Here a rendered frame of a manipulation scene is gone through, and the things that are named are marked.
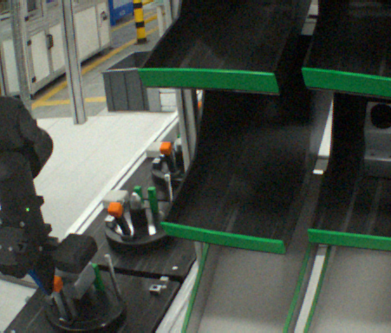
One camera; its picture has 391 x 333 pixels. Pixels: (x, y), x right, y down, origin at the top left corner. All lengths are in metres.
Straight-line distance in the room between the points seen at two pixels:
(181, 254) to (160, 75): 0.50
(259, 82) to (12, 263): 0.35
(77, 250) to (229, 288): 0.19
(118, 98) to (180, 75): 2.31
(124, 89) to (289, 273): 2.19
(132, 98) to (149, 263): 1.89
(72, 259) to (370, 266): 0.36
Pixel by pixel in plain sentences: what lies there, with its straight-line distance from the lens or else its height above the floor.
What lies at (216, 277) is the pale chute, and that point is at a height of 1.08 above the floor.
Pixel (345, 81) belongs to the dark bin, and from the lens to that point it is 0.44.
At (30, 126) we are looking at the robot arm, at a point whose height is 1.30.
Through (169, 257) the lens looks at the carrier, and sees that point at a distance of 0.92.
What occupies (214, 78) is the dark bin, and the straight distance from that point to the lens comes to 0.46.
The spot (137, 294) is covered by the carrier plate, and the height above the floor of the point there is 0.97.
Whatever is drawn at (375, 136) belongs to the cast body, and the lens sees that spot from 0.54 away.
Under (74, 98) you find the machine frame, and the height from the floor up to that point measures 0.96.
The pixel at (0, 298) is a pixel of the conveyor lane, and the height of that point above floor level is 0.92.
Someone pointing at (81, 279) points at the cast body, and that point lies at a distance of 0.76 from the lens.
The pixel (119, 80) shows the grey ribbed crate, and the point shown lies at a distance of 2.75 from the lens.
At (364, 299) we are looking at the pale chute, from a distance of 0.64.
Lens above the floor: 1.49
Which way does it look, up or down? 25 degrees down
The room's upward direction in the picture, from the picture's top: 7 degrees counter-clockwise
